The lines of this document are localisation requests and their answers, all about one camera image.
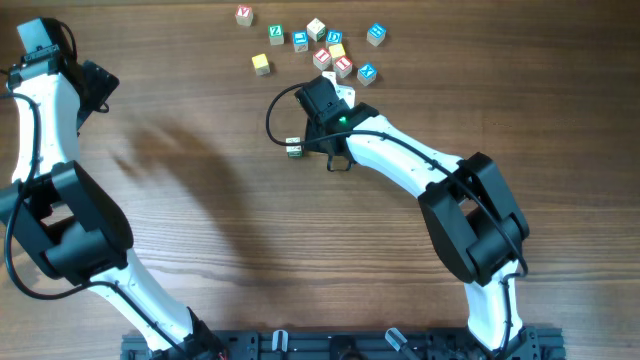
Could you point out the blue D wooden block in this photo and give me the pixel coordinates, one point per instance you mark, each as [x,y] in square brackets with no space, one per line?
[333,37]

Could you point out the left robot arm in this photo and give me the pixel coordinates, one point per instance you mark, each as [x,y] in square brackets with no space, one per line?
[64,233]

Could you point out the yellow C wooden block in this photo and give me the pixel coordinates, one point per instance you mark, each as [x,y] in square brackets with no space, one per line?
[336,51]

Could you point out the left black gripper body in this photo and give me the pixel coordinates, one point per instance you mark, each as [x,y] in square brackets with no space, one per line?
[101,85]

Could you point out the plain animal wooden block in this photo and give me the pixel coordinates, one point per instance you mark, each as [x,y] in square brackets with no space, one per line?
[316,29]

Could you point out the blue L wooden block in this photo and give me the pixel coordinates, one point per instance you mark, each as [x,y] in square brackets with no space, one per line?
[300,41]

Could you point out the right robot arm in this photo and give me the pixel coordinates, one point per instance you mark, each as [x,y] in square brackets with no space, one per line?
[474,223]

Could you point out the red I wooden block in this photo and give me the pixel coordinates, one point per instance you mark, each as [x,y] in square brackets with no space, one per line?
[322,59]

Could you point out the green edged picture block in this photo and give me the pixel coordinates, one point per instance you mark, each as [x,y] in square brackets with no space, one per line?
[293,148]

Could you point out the blue H wooden block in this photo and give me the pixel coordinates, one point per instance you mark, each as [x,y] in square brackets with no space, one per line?
[376,34]

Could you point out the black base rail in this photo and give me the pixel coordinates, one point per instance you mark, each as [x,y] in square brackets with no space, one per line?
[439,343]

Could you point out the red letter wooden block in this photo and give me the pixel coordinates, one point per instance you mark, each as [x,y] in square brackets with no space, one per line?
[244,15]

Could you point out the blue X wooden block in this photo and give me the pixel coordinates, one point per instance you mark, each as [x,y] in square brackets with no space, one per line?
[367,74]

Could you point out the green Z wooden block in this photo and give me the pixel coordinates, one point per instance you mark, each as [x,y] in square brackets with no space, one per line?
[276,34]

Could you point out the yellow S wooden block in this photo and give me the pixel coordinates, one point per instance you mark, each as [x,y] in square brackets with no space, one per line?
[261,64]

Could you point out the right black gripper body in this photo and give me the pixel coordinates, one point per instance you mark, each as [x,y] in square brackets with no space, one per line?
[314,130]

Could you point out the red I block lower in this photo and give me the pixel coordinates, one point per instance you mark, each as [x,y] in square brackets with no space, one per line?
[343,66]

